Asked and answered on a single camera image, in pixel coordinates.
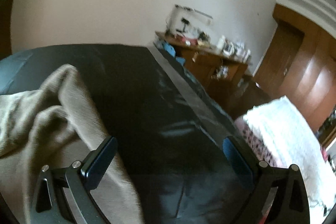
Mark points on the grey fleece garment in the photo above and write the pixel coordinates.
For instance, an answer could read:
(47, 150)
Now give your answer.
(52, 121)

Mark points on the wooden wardrobe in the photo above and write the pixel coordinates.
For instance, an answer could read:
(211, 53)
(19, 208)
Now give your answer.
(302, 69)

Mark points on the black desk lamp stand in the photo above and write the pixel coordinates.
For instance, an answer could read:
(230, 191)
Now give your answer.
(183, 22)

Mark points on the red box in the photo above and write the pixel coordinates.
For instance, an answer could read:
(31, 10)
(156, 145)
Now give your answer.
(189, 40)

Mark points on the blue cloth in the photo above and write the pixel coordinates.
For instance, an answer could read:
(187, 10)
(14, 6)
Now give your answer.
(169, 50)

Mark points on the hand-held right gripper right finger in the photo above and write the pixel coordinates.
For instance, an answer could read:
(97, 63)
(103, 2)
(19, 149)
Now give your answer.
(236, 158)

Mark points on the white fluffy blanket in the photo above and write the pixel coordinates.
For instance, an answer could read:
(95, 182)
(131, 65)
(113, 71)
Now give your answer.
(283, 129)

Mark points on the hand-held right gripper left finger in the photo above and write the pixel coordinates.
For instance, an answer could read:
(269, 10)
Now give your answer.
(101, 158)

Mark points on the cluttered wooden desk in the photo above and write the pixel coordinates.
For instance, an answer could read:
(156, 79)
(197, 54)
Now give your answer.
(204, 61)

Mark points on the pink spotted cloth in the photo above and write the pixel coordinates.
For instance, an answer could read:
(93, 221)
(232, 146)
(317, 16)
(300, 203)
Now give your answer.
(252, 140)

